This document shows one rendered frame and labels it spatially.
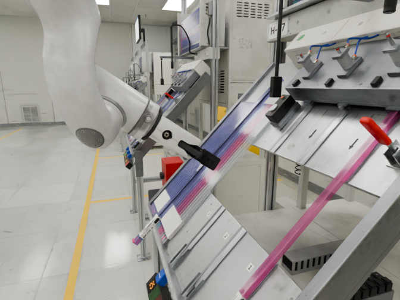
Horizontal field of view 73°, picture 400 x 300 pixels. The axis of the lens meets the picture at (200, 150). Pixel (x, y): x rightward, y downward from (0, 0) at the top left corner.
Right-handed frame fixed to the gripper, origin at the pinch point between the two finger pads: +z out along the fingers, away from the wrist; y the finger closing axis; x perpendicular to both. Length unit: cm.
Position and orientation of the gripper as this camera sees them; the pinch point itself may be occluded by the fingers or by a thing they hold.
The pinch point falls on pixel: (208, 159)
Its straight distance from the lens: 62.2
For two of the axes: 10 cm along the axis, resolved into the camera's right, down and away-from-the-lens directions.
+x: -5.4, 8.4, 0.2
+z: 7.9, 4.9, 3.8
